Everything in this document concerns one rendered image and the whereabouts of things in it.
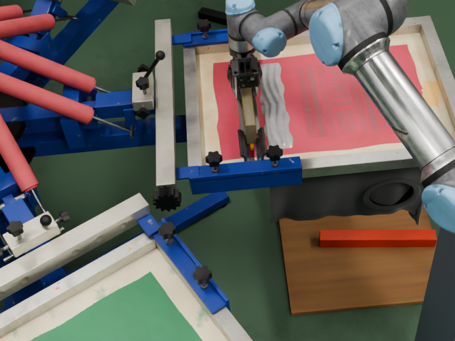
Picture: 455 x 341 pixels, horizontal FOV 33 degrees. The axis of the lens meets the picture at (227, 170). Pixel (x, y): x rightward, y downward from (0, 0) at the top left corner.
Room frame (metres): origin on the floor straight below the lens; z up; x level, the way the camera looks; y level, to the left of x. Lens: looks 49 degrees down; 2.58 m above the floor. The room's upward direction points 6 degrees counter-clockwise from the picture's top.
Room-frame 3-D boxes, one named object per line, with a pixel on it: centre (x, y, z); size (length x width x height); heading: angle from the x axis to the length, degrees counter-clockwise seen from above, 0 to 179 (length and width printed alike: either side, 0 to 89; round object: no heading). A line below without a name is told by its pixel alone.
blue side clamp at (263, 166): (1.36, -0.05, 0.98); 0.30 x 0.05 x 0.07; 89
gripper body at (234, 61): (1.61, -0.08, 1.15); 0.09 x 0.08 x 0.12; 179
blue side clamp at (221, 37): (1.92, -0.06, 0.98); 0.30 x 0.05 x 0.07; 89
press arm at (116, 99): (1.65, 0.27, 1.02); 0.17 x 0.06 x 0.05; 89
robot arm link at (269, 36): (1.54, -0.14, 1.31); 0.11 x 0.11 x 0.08; 29
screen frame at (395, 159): (1.64, -0.29, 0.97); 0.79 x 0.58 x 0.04; 89
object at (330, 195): (1.45, -0.34, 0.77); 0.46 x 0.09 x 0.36; 89
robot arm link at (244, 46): (1.62, -0.08, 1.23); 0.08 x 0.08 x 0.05
